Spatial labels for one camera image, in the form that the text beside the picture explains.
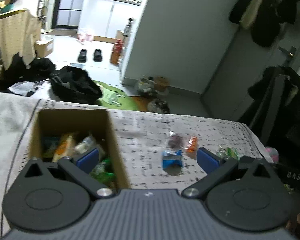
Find hanging black clothes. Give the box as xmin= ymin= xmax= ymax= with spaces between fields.
xmin=228 ymin=0 xmax=298 ymax=47

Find yellow orange snack packet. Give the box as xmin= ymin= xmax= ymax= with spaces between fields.
xmin=52 ymin=133 xmax=77 ymax=163

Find green rug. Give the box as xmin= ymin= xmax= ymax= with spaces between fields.
xmin=92 ymin=79 xmax=138 ymax=111

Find black bag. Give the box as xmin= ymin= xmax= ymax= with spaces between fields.
xmin=49 ymin=66 xmax=103 ymax=104

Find brown woven basket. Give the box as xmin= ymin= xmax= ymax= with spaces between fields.
xmin=153 ymin=76 xmax=170 ymax=93

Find pink packages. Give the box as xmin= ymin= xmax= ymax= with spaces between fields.
xmin=77 ymin=31 xmax=94 ymax=42

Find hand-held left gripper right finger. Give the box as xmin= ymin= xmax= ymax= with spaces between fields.
xmin=181 ymin=147 xmax=274 ymax=198

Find white kitchen cabinet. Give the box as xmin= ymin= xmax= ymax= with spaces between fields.
xmin=78 ymin=0 xmax=142 ymax=41

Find white plastic bag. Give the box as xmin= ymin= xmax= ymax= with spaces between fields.
xmin=7 ymin=80 xmax=53 ymax=98

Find white blanket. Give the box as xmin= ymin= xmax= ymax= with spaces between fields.
xmin=0 ymin=91 xmax=42 ymax=240

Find hanging cream garment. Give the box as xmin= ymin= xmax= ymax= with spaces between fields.
xmin=239 ymin=0 xmax=266 ymax=30

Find beige dotted cloth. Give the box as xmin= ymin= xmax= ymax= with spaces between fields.
xmin=0 ymin=10 xmax=42 ymax=70

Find black coat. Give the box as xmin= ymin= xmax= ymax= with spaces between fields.
xmin=247 ymin=66 xmax=300 ymax=172

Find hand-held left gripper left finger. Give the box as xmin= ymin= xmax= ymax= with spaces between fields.
xmin=23 ymin=148 xmax=113 ymax=197

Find dark clear snack packet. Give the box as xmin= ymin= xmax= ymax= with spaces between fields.
xmin=166 ymin=131 xmax=184 ymax=149

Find grey door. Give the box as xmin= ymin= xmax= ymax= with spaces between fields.
xmin=202 ymin=0 xmax=300 ymax=121

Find brass clothes rail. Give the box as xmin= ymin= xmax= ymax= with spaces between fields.
xmin=0 ymin=9 xmax=28 ymax=21

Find metal door handle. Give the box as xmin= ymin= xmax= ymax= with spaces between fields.
xmin=277 ymin=46 xmax=297 ymax=63

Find blue snack packet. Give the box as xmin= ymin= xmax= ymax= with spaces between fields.
xmin=162 ymin=149 xmax=184 ymax=169

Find cluttered shelf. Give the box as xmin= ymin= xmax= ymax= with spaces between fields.
xmin=37 ymin=0 xmax=47 ymax=31

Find black framed glass door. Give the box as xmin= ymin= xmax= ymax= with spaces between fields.
xmin=51 ymin=0 xmax=85 ymax=31

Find open cardboard carton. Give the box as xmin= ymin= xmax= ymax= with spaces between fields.
xmin=34 ymin=38 xmax=54 ymax=58

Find white spray bottle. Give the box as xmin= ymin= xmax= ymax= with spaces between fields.
xmin=125 ymin=18 xmax=135 ymax=37

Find pink ball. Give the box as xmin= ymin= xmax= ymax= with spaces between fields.
xmin=264 ymin=147 xmax=280 ymax=163

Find flat cardboard leaning on wall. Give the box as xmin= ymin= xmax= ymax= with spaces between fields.
xmin=115 ymin=29 xmax=128 ymax=47

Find silver grey snack packet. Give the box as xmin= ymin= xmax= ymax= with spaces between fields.
xmin=74 ymin=135 xmax=106 ymax=157

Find shiny green snack packet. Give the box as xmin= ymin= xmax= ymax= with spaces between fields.
xmin=89 ymin=158 xmax=116 ymax=183

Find orange plastic bottle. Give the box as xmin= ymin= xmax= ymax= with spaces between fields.
xmin=110 ymin=39 xmax=123 ymax=65

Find brown cardboard box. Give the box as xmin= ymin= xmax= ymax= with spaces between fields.
xmin=27 ymin=108 xmax=131 ymax=190

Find black slipper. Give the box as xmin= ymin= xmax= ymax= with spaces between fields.
xmin=93 ymin=49 xmax=104 ymax=63
xmin=77 ymin=49 xmax=88 ymax=63

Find black clothing pile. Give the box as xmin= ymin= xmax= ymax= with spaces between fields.
xmin=2 ymin=53 xmax=57 ymax=91

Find grey strap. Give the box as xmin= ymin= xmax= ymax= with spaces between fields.
xmin=261 ymin=73 xmax=286 ymax=146

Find green and white snack packet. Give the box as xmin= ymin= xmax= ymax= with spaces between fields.
xmin=216 ymin=147 xmax=239 ymax=161

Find grey pot with clutter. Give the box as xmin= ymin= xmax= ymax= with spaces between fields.
xmin=136 ymin=76 xmax=156 ymax=97

